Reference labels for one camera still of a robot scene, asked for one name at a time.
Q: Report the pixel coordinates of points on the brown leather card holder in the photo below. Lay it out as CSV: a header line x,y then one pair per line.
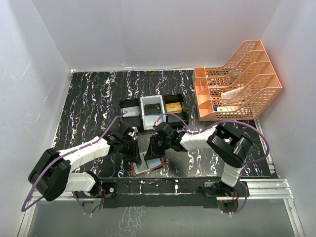
x,y
152,165

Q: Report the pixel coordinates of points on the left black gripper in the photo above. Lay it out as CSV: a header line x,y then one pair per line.
x,y
129,148

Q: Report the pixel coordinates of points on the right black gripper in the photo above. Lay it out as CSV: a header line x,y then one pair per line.
x,y
156,144

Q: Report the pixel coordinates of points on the white plastic bin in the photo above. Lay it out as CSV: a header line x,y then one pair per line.
x,y
148,121

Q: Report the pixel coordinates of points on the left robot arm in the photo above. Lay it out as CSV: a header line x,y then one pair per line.
x,y
54,172

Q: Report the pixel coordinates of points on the gold credit card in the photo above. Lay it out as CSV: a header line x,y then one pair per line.
x,y
174,108

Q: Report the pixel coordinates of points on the white paper in organizer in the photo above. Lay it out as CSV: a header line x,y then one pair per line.
x,y
231,93

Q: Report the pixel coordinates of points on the white blue item in organizer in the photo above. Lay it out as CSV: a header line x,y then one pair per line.
x,y
226,108

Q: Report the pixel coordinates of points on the black plastic bin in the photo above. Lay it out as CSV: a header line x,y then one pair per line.
x,y
132,121

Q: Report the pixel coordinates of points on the silver credit card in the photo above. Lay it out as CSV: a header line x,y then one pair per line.
x,y
130,111

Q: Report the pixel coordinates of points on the black credit card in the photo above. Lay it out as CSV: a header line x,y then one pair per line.
x,y
152,109

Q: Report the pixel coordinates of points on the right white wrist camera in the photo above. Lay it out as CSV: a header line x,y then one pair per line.
x,y
156,123

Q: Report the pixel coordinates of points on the orange mesh file organizer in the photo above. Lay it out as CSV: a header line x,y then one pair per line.
x,y
250,67

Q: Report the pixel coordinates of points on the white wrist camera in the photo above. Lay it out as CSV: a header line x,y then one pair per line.
x,y
133,132
156,123

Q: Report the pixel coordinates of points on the black bin with gold card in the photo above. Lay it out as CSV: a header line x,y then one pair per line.
x,y
179,119

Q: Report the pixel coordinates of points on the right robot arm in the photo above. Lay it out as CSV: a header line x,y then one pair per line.
x,y
230,144

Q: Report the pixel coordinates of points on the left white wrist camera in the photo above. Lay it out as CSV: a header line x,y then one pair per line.
x,y
133,132

